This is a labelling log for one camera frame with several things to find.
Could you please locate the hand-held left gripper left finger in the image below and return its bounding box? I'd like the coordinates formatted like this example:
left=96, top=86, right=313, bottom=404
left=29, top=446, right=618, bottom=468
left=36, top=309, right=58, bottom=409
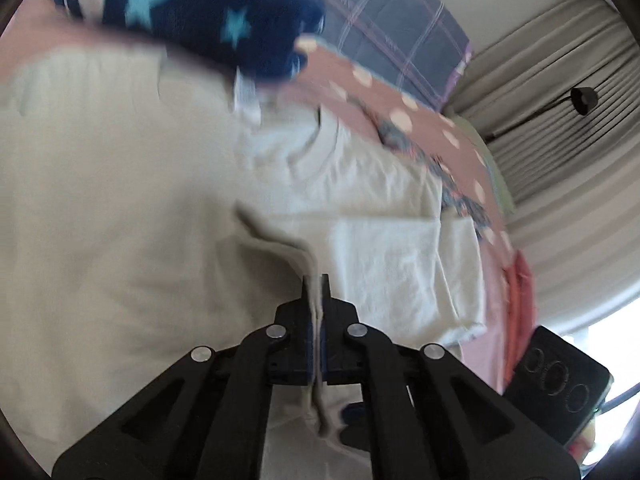
left=52, top=274, right=319, bottom=480

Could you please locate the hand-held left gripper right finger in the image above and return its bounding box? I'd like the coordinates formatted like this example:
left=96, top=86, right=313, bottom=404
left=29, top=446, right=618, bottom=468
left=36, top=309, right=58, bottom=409
left=320, top=273, right=581, bottom=480

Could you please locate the white t-shirt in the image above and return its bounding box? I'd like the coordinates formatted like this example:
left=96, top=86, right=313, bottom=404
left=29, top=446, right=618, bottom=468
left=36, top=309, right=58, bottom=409
left=0, top=50, right=488, bottom=480

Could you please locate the salmon pink folded cloth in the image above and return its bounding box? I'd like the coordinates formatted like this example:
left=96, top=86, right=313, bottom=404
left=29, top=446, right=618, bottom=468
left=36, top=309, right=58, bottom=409
left=502, top=250, right=538, bottom=386

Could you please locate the floral patterned cloth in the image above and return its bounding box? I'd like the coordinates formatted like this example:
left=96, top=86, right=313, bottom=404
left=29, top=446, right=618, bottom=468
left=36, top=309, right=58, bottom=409
left=350, top=100, right=493, bottom=241

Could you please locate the beige curtain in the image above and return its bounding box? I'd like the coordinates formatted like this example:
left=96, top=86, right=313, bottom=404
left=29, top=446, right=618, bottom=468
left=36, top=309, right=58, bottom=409
left=445, top=0, right=640, bottom=331

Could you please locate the light green cloth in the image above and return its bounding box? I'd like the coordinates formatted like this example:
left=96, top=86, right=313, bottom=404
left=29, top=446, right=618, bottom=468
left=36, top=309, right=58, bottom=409
left=452, top=115, right=516, bottom=216

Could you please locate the pink polka-dot bedsheet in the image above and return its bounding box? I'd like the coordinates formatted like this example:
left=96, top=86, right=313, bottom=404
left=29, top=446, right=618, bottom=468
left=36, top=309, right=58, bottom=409
left=0, top=0, right=521, bottom=396

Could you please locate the grey plaid pillow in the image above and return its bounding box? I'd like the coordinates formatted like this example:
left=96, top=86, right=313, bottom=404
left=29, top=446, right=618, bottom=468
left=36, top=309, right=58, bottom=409
left=320, top=0, right=473, bottom=111

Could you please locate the navy star-print garment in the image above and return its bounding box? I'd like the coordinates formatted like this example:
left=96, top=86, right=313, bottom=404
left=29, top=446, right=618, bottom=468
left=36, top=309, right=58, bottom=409
left=47, top=0, right=326, bottom=83

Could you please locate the black clip with cable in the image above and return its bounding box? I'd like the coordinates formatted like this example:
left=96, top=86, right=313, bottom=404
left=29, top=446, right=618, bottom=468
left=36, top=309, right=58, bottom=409
left=487, top=86, right=600, bottom=138

